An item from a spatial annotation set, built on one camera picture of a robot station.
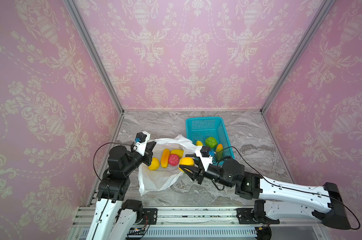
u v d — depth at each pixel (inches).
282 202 19.1
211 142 37.3
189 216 29.9
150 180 28.5
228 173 18.1
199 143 38.0
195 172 20.6
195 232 30.6
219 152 35.9
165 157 35.5
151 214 29.4
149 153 23.0
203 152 19.9
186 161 23.1
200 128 43.2
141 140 21.3
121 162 19.1
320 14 27.8
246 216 29.1
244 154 38.2
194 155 20.3
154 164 34.1
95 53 34.0
